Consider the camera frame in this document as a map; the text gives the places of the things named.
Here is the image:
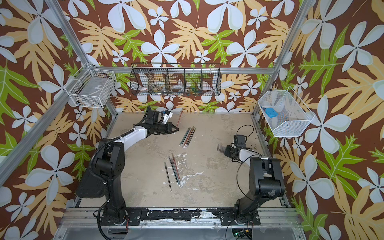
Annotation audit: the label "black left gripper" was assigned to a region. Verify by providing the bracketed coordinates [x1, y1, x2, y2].
[153, 122, 180, 134]

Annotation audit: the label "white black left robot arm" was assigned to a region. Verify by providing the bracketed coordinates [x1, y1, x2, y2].
[77, 108, 179, 224]

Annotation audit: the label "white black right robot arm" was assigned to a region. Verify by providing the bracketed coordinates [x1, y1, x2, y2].
[220, 134, 285, 226]

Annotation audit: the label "bundle red green pencils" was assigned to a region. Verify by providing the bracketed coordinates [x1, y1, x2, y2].
[169, 154, 182, 188]

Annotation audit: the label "black pencil lying apart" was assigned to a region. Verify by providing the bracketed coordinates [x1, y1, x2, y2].
[164, 162, 172, 193]

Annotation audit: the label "blue object in basket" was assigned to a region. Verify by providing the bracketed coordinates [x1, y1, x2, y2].
[264, 108, 279, 118]

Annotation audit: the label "black wire basket back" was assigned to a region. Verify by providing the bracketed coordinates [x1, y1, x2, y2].
[129, 63, 222, 96]

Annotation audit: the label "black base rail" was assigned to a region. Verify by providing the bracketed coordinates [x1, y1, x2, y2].
[99, 207, 261, 227]

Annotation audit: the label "white wire basket right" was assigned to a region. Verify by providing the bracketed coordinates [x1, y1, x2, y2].
[258, 88, 315, 138]

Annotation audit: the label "white wire basket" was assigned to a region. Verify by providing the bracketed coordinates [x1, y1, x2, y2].
[258, 88, 315, 138]
[67, 68, 117, 109]

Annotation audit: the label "white wire basket left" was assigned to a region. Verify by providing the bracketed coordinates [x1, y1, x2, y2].
[67, 68, 117, 109]

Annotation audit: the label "aluminium frame post back left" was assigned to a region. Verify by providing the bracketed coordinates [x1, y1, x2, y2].
[46, 1, 117, 117]

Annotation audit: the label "aluminium frame post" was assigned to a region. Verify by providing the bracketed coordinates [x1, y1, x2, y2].
[46, 1, 117, 117]
[260, 1, 317, 98]

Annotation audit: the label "aluminium frame post back right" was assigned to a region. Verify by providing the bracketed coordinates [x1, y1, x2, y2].
[260, 1, 317, 98]

